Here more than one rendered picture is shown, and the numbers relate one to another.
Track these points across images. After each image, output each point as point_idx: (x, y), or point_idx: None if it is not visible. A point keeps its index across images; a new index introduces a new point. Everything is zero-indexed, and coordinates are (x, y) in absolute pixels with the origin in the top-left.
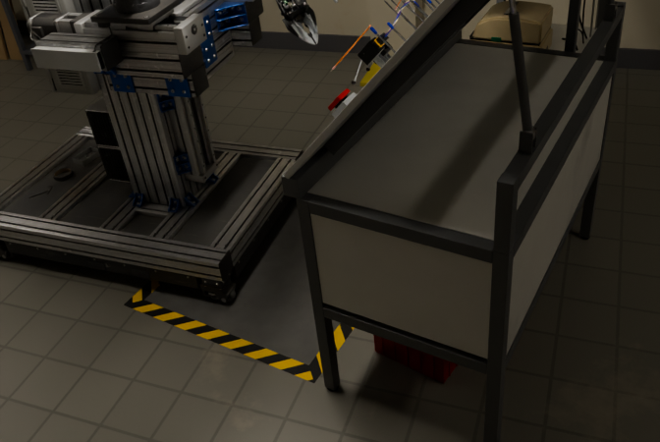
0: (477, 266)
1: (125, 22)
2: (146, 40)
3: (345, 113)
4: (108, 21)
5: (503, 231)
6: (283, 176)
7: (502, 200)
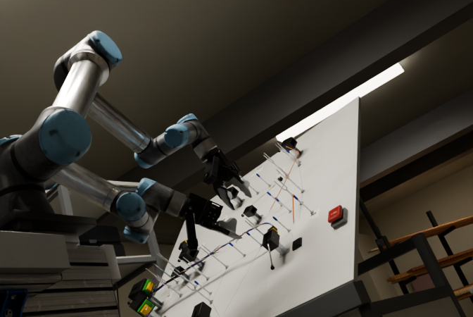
0: (450, 303)
1: (67, 219)
2: (71, 261)
3: (357, 205)
4: (43, 216)
5: (438, 266)
6: (353, 281)
7: (426, 244)
